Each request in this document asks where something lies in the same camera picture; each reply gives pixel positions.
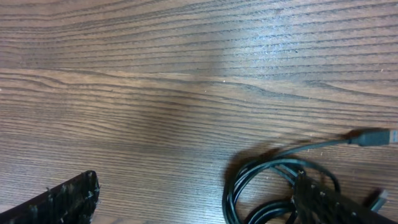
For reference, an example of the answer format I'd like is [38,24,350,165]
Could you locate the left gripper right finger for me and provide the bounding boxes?
[293,175,397,224]

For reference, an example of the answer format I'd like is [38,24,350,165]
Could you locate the black USB cable coil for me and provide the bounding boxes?
[221,128,398,224]

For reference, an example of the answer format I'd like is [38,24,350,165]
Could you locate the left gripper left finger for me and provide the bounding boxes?
[1,170,100,224]

